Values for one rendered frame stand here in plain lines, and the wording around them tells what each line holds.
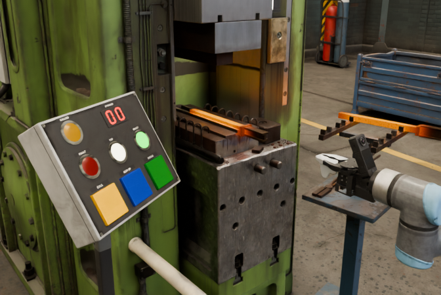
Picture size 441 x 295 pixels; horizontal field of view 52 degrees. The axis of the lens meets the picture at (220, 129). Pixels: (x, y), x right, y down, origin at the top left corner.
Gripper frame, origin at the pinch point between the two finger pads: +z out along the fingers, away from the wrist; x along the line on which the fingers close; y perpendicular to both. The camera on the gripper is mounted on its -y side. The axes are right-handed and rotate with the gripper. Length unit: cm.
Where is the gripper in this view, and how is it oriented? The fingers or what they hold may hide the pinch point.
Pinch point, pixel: (319, 155)
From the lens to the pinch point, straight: 135.7
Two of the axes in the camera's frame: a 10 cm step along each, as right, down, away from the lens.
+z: -6.3, -2.4, 7.4
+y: 0.0, 9.5, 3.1
